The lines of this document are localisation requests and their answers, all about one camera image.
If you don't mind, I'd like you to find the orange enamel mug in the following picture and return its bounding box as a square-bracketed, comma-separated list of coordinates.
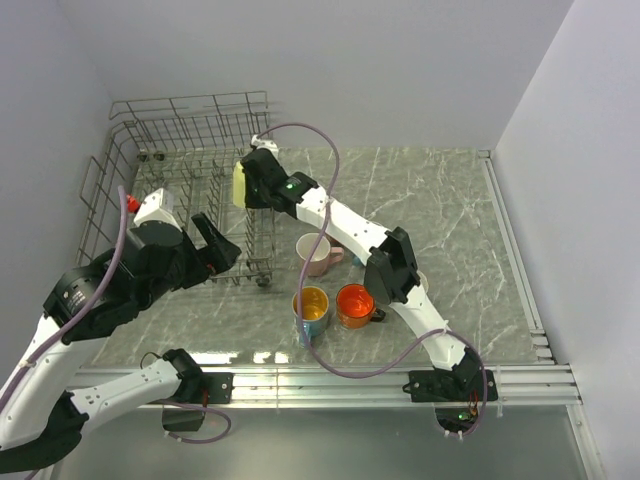
[336, 284, 386, 329]

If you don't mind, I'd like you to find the dark blue white-inside mug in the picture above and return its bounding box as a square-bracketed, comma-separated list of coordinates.
[418, 271, 429, 293]

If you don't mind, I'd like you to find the light blue yellow-inside mug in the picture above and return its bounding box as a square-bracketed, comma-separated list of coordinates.
[292, 286, 330, 346]

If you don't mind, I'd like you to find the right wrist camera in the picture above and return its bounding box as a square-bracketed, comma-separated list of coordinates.
[250, 134, 278, 151]

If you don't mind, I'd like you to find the light pink mug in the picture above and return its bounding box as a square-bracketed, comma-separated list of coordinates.
[295, 233, 344, 277]

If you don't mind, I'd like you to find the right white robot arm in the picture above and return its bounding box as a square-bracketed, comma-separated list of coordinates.
[233, 146, 488, 402]

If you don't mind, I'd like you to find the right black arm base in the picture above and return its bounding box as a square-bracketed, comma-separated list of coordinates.
[402, 369, 484, 403]

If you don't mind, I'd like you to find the pale yellow mug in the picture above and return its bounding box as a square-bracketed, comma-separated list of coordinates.
[232, 161, 246, 208]

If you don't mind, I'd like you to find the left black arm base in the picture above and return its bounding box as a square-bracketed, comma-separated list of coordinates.
[194, 372, 234, 406]

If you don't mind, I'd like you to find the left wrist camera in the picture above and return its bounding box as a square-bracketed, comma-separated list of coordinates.
[127, 188, 180, 228]

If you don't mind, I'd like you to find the aluminium mounting rail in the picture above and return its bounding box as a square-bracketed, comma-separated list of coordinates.
[74, 362, 584, 411]

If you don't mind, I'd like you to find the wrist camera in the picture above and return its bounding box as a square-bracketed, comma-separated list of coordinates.
[250, 134, 278, 151]
[127, 188, 180, 228]

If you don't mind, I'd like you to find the grey wire dish rack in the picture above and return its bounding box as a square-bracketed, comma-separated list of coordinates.
[75, 90, 275, 287]

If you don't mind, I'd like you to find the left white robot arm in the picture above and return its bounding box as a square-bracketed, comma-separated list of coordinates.
[1, 213, 241, 474]

